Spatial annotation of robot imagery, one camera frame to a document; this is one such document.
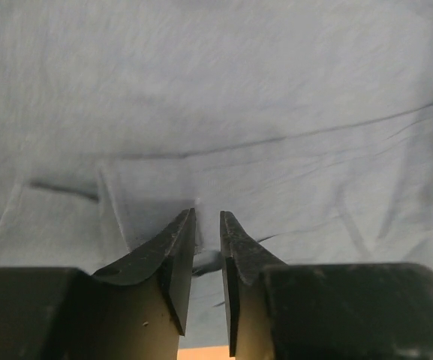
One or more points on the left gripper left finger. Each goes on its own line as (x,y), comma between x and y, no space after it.
(133,308)

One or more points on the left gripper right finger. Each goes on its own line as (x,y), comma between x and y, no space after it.
(323,311)

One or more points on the grey long sleeve shirt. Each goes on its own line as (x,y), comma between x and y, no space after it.
(311,121)

